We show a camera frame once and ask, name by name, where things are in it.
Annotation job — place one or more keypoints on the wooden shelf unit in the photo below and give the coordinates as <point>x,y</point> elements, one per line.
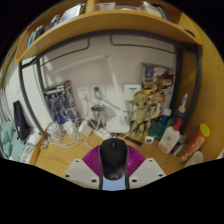
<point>100,21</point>

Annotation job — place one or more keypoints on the white charger block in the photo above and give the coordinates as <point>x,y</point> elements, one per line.
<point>70,127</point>
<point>85,127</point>

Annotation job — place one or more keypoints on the black computer mouse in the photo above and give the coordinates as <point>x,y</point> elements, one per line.
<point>113,158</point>

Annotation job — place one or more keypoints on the brown tree figure toy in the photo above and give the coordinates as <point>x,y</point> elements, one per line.
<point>140,113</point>

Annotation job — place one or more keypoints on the white red-pump lotion bottle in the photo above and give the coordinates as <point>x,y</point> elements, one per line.
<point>168,140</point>

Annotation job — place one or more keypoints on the clear glass jar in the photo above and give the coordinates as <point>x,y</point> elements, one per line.
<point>54,131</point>

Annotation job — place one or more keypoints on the small blue box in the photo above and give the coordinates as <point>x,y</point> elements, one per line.
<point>177,149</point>

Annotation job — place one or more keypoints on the colourful printed toy box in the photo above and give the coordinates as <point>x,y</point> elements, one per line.
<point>160,80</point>

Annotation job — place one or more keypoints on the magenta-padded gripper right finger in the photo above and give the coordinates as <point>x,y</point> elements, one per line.
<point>148,171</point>

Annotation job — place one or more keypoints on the blue model kit box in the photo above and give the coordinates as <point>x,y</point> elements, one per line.
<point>61,101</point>

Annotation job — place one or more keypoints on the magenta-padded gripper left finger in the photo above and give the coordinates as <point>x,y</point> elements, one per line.
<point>80,173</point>

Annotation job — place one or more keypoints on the teal cloth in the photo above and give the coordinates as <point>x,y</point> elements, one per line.
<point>10,140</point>

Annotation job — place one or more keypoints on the red yellow-lidded chip can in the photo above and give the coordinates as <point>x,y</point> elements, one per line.
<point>195,143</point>

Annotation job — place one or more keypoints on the clear blue nozzle bottle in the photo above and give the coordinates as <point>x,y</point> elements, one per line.
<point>181,110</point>

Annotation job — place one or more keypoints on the white power strip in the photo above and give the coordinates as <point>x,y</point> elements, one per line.
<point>102,134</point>

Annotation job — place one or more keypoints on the dark green round container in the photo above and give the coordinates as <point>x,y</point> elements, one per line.
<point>156,131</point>

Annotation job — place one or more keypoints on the black hanging bag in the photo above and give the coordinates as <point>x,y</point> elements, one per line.
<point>20,120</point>

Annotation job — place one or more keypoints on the white desk lamp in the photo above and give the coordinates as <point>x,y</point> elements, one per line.
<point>116,125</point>

